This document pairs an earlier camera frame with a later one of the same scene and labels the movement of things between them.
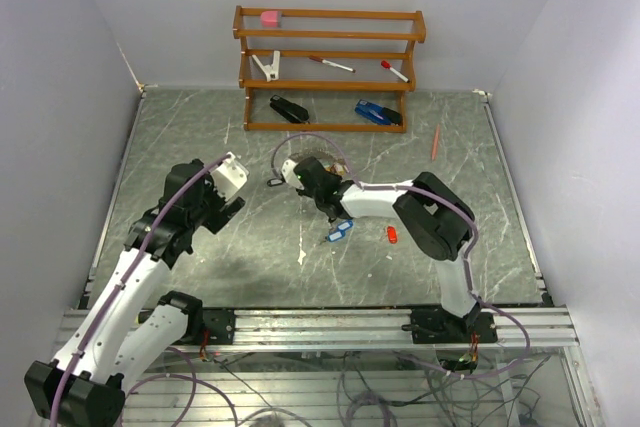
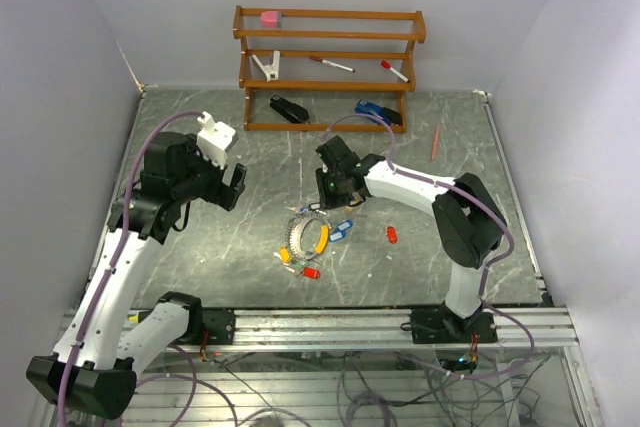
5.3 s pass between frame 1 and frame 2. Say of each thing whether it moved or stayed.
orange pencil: stayed
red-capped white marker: stayed
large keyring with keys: moved
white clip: stayed
